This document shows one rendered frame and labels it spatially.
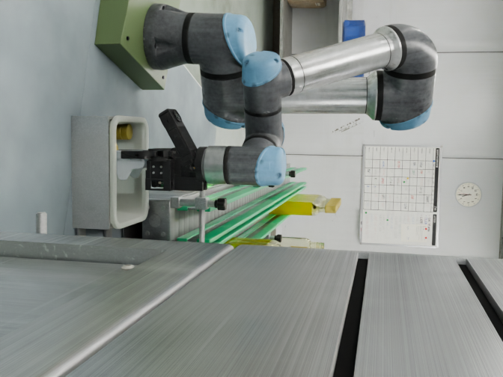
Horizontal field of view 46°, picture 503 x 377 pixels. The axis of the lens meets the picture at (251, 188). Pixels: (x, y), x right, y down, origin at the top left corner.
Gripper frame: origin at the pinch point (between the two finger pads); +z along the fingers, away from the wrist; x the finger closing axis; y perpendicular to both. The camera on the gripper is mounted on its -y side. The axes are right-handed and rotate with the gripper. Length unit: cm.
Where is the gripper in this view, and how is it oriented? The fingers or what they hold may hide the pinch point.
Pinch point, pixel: (111, 152)
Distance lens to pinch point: 125.1
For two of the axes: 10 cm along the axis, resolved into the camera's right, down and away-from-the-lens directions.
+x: 2.1, -0.9, 9.7
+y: -0.1, 10.0, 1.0
